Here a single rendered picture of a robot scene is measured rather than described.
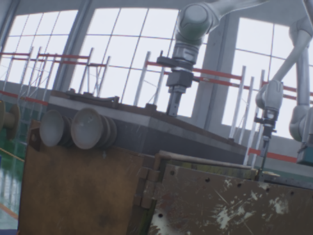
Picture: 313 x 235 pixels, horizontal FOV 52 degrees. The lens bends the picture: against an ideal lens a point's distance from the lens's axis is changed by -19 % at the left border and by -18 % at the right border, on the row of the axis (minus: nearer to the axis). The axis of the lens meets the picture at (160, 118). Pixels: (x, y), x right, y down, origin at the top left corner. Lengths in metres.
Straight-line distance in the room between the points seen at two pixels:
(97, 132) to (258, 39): 10.76
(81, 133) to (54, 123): 0.13
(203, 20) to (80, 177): 0.64
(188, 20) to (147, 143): 0.39
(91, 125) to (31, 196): 0.47
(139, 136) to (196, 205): 0.28
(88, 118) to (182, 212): 0.40
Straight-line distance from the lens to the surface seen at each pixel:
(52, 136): 1.25
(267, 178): 2.43
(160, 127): 1.20
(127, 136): 1.16
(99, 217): 1.21
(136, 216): 1.09
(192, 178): 1.03
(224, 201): 1.06
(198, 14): 1.13
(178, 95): 1.27
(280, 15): 11.88
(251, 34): 11.82
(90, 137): 1.13
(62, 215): 1.32
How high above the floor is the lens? 1.28
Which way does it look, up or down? 3 degrees up
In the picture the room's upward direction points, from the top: 14 degrees clockwise
